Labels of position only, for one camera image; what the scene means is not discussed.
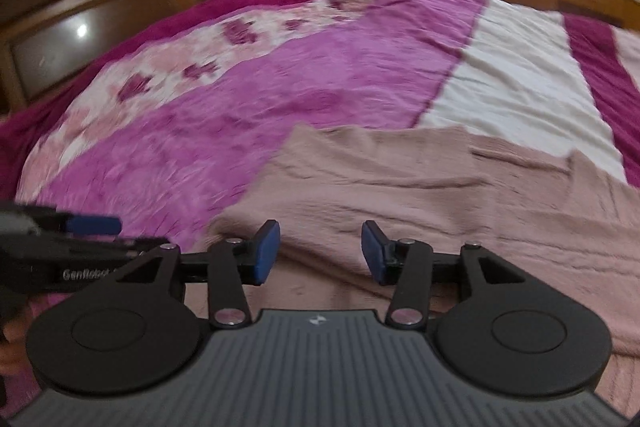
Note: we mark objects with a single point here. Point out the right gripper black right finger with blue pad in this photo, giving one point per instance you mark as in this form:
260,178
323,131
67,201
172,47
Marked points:
492,323

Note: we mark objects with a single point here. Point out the pink knitted sweater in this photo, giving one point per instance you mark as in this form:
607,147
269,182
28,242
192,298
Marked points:
561,219

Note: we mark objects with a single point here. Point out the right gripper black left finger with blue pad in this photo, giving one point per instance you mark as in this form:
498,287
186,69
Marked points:
147,321

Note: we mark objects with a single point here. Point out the striped magenta white bedspread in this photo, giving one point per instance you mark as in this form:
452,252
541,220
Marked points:
172,134

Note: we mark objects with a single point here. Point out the magenta pillow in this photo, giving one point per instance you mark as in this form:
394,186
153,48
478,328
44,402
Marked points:
21,131

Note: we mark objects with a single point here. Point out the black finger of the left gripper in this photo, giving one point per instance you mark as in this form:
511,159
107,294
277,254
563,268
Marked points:
51,220

